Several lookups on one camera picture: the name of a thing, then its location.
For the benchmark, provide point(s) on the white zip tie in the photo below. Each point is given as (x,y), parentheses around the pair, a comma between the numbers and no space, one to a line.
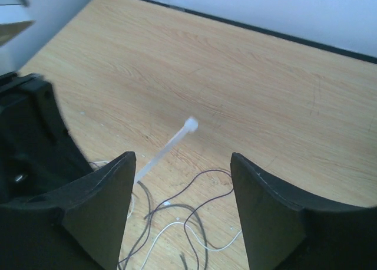
(189,127)

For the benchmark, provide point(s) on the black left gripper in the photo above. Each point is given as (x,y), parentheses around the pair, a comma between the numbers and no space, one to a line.
(38,154)

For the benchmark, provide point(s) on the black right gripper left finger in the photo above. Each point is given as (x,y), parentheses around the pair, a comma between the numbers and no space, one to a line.
(77,226)

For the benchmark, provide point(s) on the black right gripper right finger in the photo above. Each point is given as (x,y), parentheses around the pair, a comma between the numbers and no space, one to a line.
(286,227)

